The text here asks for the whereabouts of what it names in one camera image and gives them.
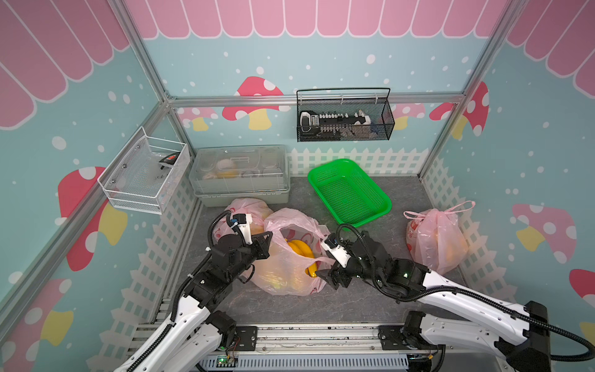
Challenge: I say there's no pink plastic bag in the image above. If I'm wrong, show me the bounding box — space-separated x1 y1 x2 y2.
212 197 275 245
403 201 476 274

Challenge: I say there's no black wire mesh basket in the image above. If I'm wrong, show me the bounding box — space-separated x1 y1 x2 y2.
295 88 395 142

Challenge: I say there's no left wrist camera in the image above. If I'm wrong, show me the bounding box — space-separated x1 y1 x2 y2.
230 213 253 246

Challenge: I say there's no white wire mesh basket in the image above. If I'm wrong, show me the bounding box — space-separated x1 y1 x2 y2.
98 127 191 215

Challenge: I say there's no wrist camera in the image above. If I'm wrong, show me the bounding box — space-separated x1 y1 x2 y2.
230 213 253 246
320 232 351 268

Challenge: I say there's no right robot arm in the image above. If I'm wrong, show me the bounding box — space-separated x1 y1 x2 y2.
317 224 594 371

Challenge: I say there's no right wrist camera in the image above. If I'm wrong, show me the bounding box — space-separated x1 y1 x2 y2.
320 232 351 268

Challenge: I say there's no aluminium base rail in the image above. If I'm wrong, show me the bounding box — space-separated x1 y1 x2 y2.
120 321 517 372

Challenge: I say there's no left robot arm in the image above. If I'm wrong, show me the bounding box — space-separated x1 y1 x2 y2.
117 210 273 371

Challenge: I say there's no green plastic basket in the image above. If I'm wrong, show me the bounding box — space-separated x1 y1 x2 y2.
308 159 392 228

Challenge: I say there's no pink plastic bags pile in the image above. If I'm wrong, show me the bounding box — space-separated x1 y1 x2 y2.
251 208 335 296

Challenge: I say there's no clear plastic storage box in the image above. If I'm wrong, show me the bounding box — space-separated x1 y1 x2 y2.
189 145 291 207

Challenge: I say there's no yellow banana bunch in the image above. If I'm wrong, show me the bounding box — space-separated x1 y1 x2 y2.
305 261 319 277
288 240 315 259

